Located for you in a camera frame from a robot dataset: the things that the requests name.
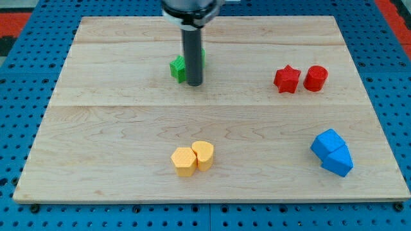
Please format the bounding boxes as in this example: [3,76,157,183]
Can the blue triangular prism block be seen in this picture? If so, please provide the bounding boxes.
[321,145,354,177]

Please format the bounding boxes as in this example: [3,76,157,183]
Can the red star block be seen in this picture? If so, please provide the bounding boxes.
[273,65,301,94]

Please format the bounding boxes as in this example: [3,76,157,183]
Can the red cylinder block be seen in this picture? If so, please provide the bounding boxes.
[303,65,328,92]

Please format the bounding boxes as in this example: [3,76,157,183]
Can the yellow hexagon block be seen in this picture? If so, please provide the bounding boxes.
[171,147,197,177]

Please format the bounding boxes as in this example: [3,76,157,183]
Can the blue cube block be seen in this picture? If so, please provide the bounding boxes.
[310,128,345,160]

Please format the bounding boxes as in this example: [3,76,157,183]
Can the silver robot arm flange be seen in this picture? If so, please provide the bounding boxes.
[161,0,225,31]

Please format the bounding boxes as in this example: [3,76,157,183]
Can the green star block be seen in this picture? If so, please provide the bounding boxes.
[170,55,186,83]

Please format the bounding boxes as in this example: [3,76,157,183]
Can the yellow heart block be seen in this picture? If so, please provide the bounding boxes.
[191,141,214,171]

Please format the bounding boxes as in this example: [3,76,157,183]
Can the light wooden board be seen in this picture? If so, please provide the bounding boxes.
[13,16,410,204]

